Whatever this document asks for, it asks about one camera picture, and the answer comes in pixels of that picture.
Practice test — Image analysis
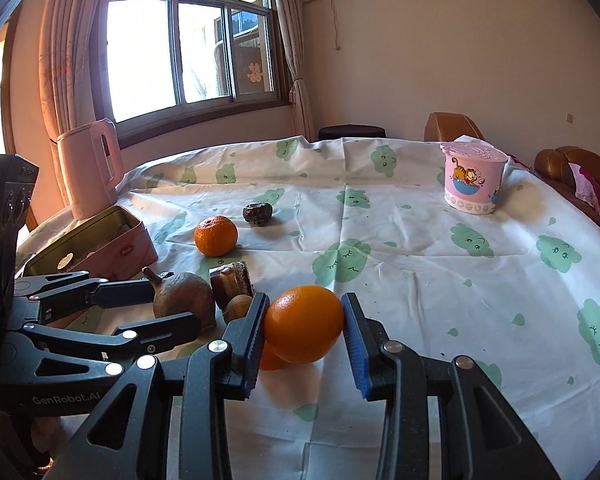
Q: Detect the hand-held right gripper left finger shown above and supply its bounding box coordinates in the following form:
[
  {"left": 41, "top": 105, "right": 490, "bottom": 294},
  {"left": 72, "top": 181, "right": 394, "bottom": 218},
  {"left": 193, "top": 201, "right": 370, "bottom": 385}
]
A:
[{"left": 52, "top": 292, "right": 271, "bottom": 480}]

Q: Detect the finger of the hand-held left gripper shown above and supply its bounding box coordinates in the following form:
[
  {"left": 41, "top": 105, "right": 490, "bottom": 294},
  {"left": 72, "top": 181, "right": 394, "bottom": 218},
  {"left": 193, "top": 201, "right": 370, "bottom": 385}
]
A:
[
  {"left": 12, "top": 270, "right": 170, "bottom": 333},
  {"left": 22, "top": 311, "right": 203, "bottom": 376}
]

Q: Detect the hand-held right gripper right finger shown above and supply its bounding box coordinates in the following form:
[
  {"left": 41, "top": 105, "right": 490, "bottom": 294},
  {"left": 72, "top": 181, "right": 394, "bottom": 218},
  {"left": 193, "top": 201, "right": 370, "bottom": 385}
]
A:
[{"left": 340, "top": 292, "right": 548, "bottom": 480}]

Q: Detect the small orange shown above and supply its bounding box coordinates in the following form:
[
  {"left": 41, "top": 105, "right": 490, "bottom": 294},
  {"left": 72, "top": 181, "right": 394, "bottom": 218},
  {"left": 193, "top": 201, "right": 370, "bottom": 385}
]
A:
[{"left": 257, "top": 342, "right": 291, "bottom": 372}]

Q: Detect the brown water chestnut bulb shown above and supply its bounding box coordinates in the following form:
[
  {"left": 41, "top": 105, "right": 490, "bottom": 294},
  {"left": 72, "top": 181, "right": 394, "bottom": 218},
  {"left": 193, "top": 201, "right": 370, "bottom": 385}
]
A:
[{"left": 142, "top": 266, "right": 217, "bottom": 333}]

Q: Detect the pink tin box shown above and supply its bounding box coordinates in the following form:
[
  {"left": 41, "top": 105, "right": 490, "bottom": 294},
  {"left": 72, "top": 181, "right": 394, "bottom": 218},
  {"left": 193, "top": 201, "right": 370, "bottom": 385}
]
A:
[{"left": 22, "top": 205, "right": 158, "bottom": 331}]

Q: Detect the small brown round fruit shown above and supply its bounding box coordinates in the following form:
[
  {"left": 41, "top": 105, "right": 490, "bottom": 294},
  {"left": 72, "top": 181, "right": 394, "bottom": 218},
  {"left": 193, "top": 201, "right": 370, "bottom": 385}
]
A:
[{"left": 222, "top": 294, "right": 255, "bottom": 325}]

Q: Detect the large orange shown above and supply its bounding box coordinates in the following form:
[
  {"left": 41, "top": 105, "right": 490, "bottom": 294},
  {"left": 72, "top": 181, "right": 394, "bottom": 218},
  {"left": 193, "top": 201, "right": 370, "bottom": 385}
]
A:
[{"left": 264, "top": 285, "right": 345, "bottom": 365}]

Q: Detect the purple sugarcane piece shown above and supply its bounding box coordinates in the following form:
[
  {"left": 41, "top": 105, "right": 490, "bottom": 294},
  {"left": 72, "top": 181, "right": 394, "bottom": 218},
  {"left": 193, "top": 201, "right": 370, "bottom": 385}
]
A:
[{"left": 209, "top": 261, "right": 255, "bottom": 311}]

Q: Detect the white green-print tablecloth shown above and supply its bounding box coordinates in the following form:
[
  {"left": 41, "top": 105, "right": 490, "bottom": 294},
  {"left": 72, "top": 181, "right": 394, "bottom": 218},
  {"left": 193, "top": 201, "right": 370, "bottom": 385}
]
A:
[{"left": 15, "top": 135, "right": 600, "bottom": 480}]

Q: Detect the mandarin with green stem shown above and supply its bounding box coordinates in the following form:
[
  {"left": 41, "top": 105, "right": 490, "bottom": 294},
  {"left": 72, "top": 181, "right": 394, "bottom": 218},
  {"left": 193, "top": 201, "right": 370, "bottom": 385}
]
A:
[{"left": 194, "top": 215, "right": 239, "bottom": 258}]

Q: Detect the pink electric kettle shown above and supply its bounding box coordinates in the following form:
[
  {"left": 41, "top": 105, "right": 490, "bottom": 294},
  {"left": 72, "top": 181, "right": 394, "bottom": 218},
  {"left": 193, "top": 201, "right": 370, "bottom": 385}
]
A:
[{"left": 56, "top": 118, "right": 126, "bottom": 221}]

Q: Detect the dark dried date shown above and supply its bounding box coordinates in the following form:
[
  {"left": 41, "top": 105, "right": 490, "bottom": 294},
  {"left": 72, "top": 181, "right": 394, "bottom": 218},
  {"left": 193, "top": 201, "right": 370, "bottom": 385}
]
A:
[{"left": 243, "top": 202, "right": 275, "bottom": 228}]

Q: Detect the pink patterned curtain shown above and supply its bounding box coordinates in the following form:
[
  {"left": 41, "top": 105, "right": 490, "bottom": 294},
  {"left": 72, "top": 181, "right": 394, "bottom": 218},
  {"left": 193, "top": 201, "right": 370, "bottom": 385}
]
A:
[{"left": 7, "top": 0, "right": 113, "bottom": 221}]

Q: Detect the pink cartoon cup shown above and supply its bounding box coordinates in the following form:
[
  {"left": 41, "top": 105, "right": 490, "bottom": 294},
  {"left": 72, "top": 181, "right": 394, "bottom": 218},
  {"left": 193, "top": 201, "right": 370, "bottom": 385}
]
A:
[{"left": 440, "top": 141, "right": 510, "bottom": 216}]

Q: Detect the black round stool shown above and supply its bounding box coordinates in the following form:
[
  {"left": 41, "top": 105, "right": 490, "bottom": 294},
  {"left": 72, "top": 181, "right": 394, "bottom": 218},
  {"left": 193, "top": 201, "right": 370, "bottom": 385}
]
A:
[{"left": 318, "top": 124, "right": 387, "bottom": 142}]

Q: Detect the sliding glass window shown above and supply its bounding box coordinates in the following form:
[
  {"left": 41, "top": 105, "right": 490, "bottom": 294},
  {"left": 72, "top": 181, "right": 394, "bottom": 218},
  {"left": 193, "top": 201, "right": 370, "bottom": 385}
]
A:
[{"left": 87, "top": 0, "right": 291, "bottom": 148}]

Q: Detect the brown leather chair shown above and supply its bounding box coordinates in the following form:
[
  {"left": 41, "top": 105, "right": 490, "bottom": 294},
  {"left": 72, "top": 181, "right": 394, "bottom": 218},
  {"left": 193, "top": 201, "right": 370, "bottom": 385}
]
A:
[{"left": 424, "top": 112, "right": 486, "bottom": 143}]

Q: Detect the brown leather sofa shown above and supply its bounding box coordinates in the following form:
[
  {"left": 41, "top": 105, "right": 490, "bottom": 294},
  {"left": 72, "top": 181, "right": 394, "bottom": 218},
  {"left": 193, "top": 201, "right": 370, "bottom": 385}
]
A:
[{"left": 534, "top": 146, "right": 600, "bottom": 251}]

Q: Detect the pink floral cushion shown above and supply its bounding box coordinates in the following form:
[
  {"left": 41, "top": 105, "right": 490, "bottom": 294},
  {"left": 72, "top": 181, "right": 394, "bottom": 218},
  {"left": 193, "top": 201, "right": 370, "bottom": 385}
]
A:
[{"left": 567, "top": 162, "right": 600, "bottom": 233}]

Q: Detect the beige curtain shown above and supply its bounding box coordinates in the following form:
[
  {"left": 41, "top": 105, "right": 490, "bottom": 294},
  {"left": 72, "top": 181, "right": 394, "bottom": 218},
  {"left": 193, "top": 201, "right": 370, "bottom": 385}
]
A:
[{"left": 267, "top": 0, "right": 316, "bottom": 143}]

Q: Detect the air conditioner cable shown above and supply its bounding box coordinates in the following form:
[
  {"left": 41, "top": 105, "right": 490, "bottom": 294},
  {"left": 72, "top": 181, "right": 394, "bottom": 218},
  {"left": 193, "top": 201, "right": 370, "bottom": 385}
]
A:
[{"left": 330, "top": 0, "right": 343, "bottom": 52}]

